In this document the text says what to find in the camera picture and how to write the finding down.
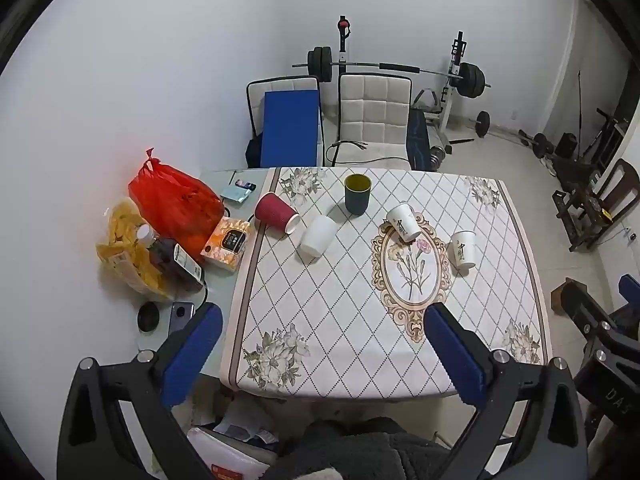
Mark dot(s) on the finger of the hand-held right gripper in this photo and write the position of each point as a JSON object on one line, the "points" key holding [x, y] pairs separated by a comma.
{"points": [[592, 316], [629, 290]]}

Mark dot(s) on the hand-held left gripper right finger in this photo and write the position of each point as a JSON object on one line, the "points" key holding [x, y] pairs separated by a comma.
{"points": [[456, 355]]}

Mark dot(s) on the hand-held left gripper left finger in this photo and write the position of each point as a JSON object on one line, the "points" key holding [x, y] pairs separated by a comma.
{"points": [[192, 355]]}

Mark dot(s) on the white printed paper cup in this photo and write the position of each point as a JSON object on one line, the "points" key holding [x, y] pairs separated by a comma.
{"points": [[464, 251], [406, 225]]}

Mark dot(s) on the red paper cup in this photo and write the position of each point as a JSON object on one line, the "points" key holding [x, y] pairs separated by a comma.
{"points": [[272, 210]]}

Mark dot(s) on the plain white paper cup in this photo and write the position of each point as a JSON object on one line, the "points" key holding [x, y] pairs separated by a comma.
{"points": [[319, 237]]}

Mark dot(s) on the dark green cup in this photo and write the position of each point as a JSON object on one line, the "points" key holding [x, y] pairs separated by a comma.
{"points": [[357, 201]]}

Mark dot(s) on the brown wooden block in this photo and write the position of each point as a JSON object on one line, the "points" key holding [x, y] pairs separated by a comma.
{"points": [[562, 297]]}

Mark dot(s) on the grey smartphone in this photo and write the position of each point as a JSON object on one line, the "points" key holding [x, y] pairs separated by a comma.
{"points": [[181, 316]]}

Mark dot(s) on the black round lid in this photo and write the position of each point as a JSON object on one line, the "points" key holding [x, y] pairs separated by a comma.
{"points": [[148, 317]]}

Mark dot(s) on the white plastic bag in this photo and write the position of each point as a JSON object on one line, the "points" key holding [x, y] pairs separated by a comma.
{"points": [[230, 435]]}

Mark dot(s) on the dark wooden chair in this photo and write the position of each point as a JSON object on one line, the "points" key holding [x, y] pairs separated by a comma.
{"points": [[595, 200]]}

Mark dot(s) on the dark tea bottle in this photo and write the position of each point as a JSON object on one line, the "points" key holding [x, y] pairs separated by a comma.
{"points": [[167, 260]]}

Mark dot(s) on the orange tissue box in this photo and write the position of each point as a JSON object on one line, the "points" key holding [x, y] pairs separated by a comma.
{"points": [[225, 245]]}

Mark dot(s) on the clear bag of yellow chips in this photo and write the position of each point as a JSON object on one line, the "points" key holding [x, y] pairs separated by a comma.
{"points": [[125, 247]]}

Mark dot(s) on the floral diamond pattern tablecloth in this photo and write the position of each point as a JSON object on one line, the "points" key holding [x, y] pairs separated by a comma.
{"points": [[325, 310]]}

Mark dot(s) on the grey fleece clothing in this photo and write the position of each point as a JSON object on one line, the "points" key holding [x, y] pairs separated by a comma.
{"points": [[350, 450]]}

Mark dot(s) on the red plastic bag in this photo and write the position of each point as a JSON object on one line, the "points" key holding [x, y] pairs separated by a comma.
{"points": [[170, 200]]}

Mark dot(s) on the black exercise machine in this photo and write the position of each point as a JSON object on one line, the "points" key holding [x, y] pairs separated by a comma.
{"points": [[602, 135]]}

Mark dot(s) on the black box speaker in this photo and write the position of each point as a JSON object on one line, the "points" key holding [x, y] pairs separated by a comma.
{"points": [[567, 145]]}

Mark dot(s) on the light blue packet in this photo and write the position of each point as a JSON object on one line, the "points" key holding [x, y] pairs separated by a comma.
{"points": [[234, 195]]}

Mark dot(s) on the pair of black dumbbells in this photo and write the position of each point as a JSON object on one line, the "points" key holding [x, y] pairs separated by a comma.
{"points": [[540, 144]]}

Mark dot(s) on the small dark device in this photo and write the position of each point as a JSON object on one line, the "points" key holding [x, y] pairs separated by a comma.
{"points": [[245, 185]]}

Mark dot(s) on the black bag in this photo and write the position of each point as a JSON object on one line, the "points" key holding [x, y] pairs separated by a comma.
{"points": [[253, 152]]}

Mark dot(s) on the dark blue weight bench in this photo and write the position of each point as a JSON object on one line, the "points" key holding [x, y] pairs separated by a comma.
{"points": [[419, 137]]}

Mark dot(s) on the black dumbbell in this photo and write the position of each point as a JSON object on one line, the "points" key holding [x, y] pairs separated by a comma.
{"points": [[482, 123]]}

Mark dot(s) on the white padded chair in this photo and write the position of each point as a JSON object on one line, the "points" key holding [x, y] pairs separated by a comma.
{"points": [[282, 83], [372, 110]]}

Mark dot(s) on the white barbell rack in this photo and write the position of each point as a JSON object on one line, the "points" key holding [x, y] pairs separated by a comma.
{"points": [[457, 60]]}

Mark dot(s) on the black barbell with plates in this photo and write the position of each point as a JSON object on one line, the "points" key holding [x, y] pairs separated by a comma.
{"points": [[320, 62]]}

